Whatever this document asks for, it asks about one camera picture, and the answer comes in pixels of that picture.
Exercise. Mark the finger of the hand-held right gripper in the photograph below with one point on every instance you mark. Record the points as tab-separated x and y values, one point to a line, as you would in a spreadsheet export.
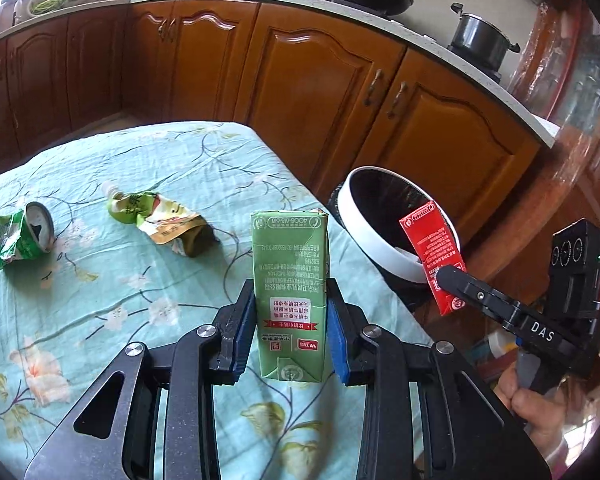
475	292

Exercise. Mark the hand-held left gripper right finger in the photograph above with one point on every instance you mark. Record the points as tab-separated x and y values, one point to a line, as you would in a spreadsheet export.
339	345

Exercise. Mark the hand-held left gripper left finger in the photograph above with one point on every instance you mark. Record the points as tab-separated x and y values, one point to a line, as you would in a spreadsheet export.
237	332

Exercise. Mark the red drink carton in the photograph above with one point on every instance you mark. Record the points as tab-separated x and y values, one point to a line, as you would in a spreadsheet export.
430	240

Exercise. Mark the green drink carton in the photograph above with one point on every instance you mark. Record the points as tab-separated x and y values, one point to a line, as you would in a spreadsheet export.
290	285

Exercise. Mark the white bin with black bag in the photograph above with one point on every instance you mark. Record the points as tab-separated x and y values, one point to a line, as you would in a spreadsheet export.
375	246

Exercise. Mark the person's right hand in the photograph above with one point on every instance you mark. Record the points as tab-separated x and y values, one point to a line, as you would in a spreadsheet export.
537	412

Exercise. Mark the floral light green tablecloth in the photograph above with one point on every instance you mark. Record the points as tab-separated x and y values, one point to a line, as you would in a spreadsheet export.
130	280

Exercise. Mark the green squeeze pouch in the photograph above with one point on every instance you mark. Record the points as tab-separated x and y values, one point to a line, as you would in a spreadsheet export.
162	220

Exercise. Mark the plastic wrapped wooden door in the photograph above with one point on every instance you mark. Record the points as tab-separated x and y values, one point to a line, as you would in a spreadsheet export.
570	85

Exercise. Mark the crushed green drink can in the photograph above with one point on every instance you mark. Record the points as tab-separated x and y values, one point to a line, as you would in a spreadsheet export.
17	242

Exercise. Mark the dark grey cooking pot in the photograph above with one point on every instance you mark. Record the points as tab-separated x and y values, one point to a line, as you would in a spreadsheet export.
480	37

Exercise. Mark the speckled kitchen countertop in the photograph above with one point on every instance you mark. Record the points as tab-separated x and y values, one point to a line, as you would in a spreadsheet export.
430	37

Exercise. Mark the wooden base cabinets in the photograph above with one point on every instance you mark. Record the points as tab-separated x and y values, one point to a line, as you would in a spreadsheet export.
300	75

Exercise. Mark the colander with green vegetables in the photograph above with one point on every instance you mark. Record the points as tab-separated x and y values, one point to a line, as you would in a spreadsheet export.
47	1

